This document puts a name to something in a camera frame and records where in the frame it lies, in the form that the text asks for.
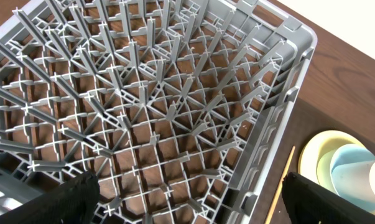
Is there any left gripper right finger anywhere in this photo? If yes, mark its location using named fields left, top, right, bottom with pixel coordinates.
left=281, top=172, right=375, bottom=224

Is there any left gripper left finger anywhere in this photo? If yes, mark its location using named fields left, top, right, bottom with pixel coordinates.
left=0, top=171, right=100, bottom=224

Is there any wooden chopstick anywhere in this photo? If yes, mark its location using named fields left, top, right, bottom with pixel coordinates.
left=264, top=146, right=295, bottom=224

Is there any yellow plate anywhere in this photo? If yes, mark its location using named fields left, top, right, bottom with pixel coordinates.
left=297, top=129, right=375, bottom=217

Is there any white cup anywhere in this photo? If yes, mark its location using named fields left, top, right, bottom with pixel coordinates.
left=331, top=161, right=375, bottom=203

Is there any light blue small plate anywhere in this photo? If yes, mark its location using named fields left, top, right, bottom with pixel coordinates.
left=330, top=144, right=375, bottom=215

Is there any grey plastic dish rack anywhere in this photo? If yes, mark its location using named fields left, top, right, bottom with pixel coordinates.
left=0, top=0, right=317, bottom=223

